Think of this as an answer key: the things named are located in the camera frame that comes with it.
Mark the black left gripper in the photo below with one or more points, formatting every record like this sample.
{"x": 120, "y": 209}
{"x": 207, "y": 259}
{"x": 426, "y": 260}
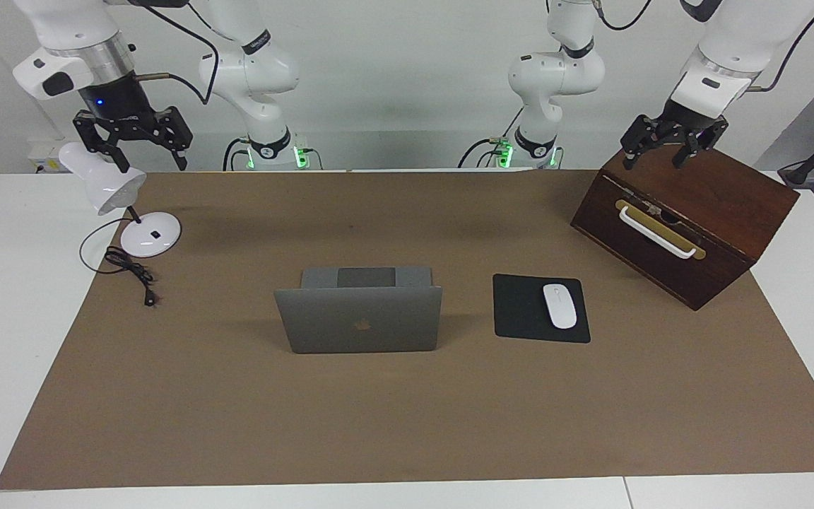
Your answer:
{"x": 682, "y": 120}

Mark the dark wooden box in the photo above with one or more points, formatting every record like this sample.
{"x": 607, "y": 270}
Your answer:
{"x": 725, "y": 198}

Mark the grey aluminium laptop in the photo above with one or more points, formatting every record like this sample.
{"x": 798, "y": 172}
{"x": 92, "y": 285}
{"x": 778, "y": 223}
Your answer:
{"x": 357, "y": 318}

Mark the brown table mat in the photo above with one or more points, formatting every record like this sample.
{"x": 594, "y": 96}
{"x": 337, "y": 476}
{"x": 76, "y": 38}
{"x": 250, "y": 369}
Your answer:
{"x": 379, "y": 424}

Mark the white round lamp base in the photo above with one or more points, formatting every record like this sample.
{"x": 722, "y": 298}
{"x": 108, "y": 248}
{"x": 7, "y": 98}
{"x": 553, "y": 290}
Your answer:
{"x": 107, "y": 180}

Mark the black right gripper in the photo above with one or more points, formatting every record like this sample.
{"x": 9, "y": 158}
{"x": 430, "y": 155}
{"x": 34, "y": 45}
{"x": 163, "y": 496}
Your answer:
{"x": 114, "y": 106}

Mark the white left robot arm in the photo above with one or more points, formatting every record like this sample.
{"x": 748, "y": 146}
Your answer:
{"x": 555, "y": 74}

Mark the white computer mouse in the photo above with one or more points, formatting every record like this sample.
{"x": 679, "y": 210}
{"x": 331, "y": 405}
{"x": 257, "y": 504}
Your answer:
{"x": 559, "y": 305}

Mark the white wall socket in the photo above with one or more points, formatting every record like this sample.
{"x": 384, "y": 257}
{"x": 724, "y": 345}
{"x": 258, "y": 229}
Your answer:
{"x": 44, "y": 157}

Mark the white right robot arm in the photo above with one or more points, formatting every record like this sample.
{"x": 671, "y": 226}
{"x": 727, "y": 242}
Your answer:
{"x": 258, "y": 71}

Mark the black mouse pad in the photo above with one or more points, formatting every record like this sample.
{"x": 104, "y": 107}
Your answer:
{"x": 520, "y": 311}

